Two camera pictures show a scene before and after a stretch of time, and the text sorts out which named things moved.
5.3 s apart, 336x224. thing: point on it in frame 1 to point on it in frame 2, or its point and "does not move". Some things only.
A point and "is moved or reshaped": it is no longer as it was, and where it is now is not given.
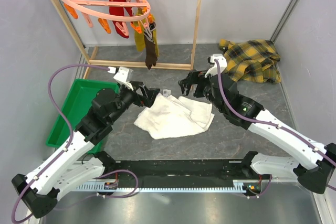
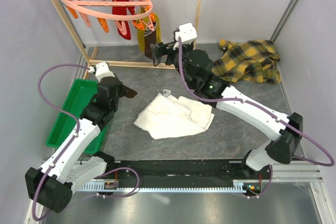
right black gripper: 195,77 to 163,50
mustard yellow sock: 140,38 is moved or reshaped
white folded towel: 165,117 does not move
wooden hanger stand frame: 88,63 does not move
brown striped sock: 151,55 is moved or reshaped
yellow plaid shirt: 255,59 does not move
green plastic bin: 79,100 does not move
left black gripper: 149,95 to 121,92
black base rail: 182,170 does not move
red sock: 119,11 is moved or reshaped
